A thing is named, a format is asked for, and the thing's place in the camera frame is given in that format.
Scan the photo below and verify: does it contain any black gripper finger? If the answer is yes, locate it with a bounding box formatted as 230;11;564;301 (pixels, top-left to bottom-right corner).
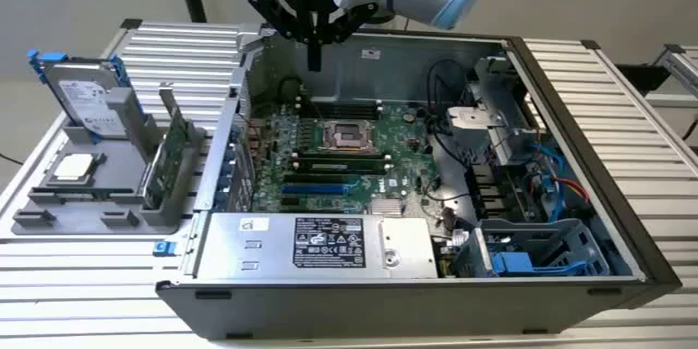
314;2;382;73
247;0;317;73

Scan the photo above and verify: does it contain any graphics card with black cooler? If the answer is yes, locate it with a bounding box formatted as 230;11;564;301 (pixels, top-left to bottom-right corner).
135;82;198;209

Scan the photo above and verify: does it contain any CPU socket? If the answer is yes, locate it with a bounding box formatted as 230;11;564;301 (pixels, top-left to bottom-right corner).
320;119;380;150

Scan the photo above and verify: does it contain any green motherboard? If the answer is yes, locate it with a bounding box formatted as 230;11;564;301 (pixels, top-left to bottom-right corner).
239;97;445;219

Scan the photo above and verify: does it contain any black labelled RAM stick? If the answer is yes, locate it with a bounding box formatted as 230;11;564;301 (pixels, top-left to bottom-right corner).
297;159;386;173

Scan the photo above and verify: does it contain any metal drive cage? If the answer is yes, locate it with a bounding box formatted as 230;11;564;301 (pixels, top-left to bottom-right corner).
445;56;550;167

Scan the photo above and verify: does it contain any long black expansion slot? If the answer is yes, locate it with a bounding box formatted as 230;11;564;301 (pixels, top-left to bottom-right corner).
282;174;350;186

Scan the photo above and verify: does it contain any blue expansion slot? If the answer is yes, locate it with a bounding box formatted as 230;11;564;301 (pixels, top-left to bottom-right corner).
281;184;352;196

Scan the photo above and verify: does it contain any hard disk in blue carrier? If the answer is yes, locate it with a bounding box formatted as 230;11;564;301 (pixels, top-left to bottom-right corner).
26;49;147;141

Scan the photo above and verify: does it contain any small silver heatsink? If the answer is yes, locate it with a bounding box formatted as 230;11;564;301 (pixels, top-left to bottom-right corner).
370;197;409;217

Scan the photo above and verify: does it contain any grey parts rack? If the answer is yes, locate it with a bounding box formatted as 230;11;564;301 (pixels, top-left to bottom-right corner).
10;86;213;238

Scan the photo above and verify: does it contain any silver CPU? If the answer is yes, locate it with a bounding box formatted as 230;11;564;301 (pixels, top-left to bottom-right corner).
46;151;110;187

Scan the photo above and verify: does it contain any green RAM stick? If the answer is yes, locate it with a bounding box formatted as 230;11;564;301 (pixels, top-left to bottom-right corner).
27;185;137;202

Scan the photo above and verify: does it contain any silver power supply unit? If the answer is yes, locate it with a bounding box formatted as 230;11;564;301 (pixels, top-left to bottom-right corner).
194;212;442;281

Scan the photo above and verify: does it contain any grey plastic disk bay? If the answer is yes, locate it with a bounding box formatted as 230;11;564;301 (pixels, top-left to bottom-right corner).
452;217;613;280

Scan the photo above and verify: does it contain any neighbouring metal slat table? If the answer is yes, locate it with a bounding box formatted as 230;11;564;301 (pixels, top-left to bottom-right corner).
643;44;698;109

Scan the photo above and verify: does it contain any blue plastic bay block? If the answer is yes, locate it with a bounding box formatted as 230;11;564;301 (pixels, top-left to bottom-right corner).
490;251;537;277

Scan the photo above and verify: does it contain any black open PC case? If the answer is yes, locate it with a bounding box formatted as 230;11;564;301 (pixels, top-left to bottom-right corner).
155;24;684;342

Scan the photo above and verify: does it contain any short black looped cable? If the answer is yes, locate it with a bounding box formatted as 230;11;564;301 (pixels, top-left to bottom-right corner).
277;75;324;119

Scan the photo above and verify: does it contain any black looped power cable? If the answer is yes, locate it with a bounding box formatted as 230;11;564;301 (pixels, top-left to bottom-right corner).
428;58;472;137

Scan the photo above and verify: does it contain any blue data wire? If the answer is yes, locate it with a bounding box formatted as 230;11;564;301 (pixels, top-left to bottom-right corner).
528;139;580;223

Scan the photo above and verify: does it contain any red data wire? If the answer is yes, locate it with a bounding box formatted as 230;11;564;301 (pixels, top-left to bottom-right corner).
553;176;592;204

